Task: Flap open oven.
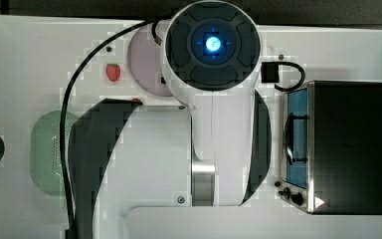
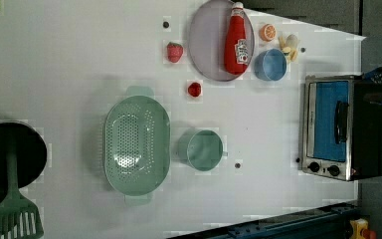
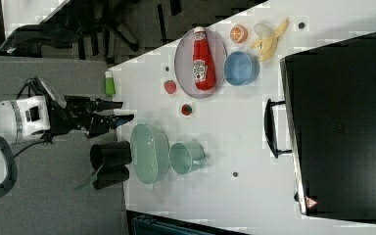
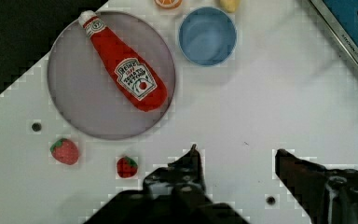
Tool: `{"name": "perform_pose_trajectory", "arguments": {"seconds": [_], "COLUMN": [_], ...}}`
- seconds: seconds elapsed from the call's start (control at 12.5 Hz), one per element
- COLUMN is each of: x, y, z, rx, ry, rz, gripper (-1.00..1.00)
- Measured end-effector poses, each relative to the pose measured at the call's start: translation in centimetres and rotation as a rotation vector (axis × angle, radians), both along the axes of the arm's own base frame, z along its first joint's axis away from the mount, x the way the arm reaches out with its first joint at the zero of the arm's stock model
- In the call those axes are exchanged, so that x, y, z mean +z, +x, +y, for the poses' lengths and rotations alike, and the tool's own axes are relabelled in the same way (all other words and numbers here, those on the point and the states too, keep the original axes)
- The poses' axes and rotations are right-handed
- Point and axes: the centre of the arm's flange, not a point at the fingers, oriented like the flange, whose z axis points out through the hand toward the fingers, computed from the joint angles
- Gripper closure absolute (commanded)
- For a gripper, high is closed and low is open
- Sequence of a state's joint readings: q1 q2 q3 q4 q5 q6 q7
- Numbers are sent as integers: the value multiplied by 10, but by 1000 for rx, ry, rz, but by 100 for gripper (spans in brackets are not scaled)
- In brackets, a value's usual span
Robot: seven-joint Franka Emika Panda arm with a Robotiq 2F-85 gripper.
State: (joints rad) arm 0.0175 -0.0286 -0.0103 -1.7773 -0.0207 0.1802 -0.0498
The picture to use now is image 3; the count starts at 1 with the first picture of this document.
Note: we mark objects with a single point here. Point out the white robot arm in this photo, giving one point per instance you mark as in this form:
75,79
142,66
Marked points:
38,119

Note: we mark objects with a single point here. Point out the black office chair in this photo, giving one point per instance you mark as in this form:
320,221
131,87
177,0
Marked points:
62,23

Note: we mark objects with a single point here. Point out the small red strawberry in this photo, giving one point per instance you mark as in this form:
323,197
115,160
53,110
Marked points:
186,110

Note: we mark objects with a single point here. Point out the green perforated colander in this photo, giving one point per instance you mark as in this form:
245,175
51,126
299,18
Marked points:
149,149

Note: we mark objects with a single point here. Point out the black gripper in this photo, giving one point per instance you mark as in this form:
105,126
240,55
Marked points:
78,113

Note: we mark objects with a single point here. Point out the pink strawberry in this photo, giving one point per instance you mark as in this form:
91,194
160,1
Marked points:
170,87

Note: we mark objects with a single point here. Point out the peeled yellow banana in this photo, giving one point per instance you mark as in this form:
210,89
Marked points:
268,39

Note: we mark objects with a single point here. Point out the orange half slice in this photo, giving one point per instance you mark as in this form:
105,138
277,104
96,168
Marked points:
238,34

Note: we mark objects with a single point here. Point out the green mug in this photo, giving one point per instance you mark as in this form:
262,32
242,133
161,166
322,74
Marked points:
185,157

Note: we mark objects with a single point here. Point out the red ketchup bottle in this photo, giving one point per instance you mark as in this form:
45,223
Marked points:
203,65

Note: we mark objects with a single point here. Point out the green glue bottle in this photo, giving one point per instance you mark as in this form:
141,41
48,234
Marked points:
109,83

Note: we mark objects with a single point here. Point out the blue bowl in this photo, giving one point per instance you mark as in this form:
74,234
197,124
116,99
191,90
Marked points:
241,68

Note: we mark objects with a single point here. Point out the grey round plate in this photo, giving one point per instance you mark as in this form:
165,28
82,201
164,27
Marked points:
183,63

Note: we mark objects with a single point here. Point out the large black cylinder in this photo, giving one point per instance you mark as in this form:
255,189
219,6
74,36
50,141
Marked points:
110,154

